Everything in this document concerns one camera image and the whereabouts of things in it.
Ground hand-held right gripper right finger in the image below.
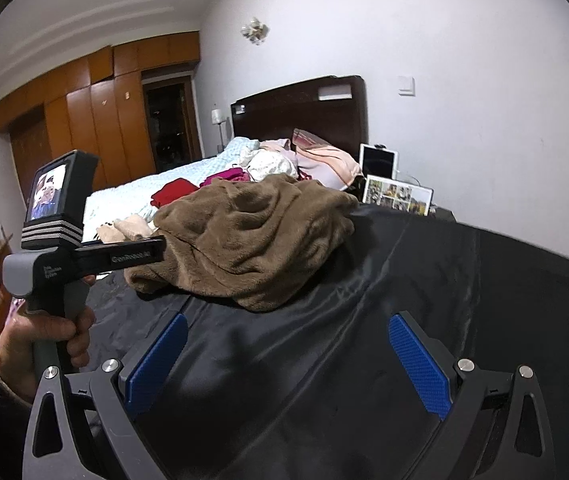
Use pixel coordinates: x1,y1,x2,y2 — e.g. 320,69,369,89
387,310,557,480

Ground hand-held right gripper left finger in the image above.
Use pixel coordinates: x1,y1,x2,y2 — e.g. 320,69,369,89
22,312,190,480

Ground brown fleece garment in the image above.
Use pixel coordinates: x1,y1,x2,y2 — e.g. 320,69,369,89
123,172,360,313

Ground person's left hand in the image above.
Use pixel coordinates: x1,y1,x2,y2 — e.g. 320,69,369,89
0,306,98,404

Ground black bed cover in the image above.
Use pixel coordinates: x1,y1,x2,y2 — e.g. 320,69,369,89
67,205,569,480

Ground beige cloth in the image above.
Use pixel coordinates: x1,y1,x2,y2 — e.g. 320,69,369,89
95,214,160,243

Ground light blue bed sheet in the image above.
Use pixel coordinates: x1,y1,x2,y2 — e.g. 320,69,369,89
83,136,260,241

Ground red cloth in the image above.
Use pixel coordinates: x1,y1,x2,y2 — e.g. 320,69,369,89
151,178,200,208

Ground wooden wardrobe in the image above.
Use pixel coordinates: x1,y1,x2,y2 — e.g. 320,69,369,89
0,31,201,196

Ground dark doorway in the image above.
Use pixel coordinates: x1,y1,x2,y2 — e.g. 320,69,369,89
143,76,202,173

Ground magenta cloth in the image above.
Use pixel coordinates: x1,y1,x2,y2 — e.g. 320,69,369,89
200,166,250,188

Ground white tablet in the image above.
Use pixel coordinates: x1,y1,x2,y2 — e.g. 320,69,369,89
358,143,400,181

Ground white cloth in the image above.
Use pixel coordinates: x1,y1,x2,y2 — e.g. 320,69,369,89
242,147,299,183

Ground pink striped pillow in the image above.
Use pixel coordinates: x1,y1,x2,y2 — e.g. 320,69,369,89
291,128,365,192

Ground white bedside lamp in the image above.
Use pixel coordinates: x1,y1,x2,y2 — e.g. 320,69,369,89
210,108,228,153

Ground dark wooden headboard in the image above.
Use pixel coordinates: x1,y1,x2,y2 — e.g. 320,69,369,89
230,75,369,166

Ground photo collage frame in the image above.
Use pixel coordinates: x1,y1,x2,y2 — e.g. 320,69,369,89
363,174,435,217

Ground flower-shaped wall lamp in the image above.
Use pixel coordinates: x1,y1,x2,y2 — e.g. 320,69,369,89
241,16,270,44

